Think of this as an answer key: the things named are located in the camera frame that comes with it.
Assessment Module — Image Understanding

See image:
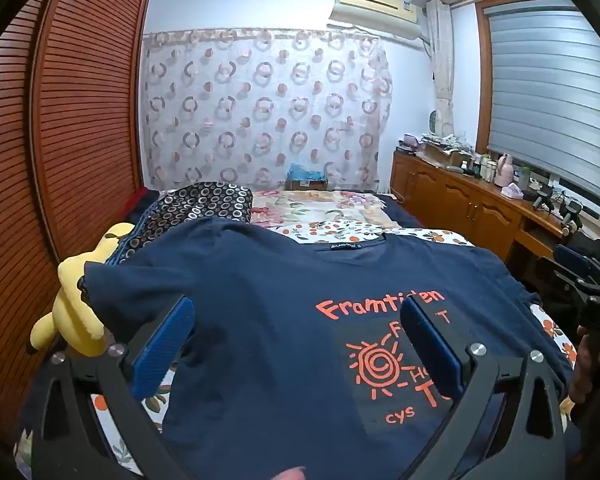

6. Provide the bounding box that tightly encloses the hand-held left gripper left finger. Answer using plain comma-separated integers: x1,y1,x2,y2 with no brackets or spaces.
32,295,201,480

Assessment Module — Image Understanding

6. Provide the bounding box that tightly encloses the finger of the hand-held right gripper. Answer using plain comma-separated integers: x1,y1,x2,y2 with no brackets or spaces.
555,272,600,307
553,244,600,281

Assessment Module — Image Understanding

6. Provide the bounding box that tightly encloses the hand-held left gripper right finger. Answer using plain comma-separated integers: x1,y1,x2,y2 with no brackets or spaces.
399,294,568,480

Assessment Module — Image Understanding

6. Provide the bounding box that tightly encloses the navy printed T-shirt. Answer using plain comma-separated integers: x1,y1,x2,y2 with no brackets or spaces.
77,217,573,480

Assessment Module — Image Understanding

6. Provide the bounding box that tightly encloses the person's right hand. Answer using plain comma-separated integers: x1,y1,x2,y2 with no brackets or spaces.
570,325,600,421

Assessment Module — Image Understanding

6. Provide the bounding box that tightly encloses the black device on tripod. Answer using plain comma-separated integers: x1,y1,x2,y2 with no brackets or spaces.
531,185,556,211
560,200,586,233

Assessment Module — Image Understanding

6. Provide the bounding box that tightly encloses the yellow plush toy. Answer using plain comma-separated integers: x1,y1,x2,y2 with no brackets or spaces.
27,222,136,358

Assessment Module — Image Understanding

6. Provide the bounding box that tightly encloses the pink thermos bottle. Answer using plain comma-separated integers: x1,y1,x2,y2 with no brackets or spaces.
495,154,515,187

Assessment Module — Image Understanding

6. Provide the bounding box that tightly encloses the wooden cabinet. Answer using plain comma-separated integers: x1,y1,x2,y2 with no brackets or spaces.
390,150,596,281

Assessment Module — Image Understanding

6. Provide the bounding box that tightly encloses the row of small bottles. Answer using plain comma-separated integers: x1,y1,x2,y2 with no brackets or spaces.
462,152,498,181

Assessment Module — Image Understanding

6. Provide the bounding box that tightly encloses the red cloth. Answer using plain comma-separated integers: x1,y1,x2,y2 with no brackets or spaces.
125,187,153,221

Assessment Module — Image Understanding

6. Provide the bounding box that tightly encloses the circle-patterned folded cloth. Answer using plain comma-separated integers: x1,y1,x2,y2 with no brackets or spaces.
107,181,255,266

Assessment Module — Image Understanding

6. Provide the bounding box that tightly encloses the orange-print bed sheet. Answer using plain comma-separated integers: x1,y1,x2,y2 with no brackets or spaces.
12,217,581,480

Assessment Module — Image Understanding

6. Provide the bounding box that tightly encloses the dark navy blanket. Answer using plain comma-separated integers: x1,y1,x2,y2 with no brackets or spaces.
375,192,426,231

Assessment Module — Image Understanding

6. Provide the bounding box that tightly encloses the grey window blind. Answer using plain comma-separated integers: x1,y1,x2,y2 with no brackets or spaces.
485,0,600,211

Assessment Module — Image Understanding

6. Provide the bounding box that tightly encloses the cardboard tray of clutter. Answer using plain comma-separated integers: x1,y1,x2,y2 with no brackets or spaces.
422,132,476,168

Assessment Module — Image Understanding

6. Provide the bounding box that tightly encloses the floral blanket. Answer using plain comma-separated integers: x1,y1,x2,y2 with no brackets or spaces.
250,187,396,241

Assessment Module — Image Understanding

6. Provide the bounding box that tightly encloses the cardboard box with blue contents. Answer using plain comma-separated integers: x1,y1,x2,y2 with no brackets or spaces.
285,162,329,192

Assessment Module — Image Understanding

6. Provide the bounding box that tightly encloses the beige tied side curtain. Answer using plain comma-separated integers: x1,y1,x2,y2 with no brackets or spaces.
425,0,456,138

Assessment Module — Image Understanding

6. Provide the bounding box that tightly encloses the circle-patterned sheer curtain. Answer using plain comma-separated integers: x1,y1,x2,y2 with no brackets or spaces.
142,27,395,193

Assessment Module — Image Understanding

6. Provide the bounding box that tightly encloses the beige wall air conditioner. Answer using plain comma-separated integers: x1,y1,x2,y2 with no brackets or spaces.
328,0,423,41

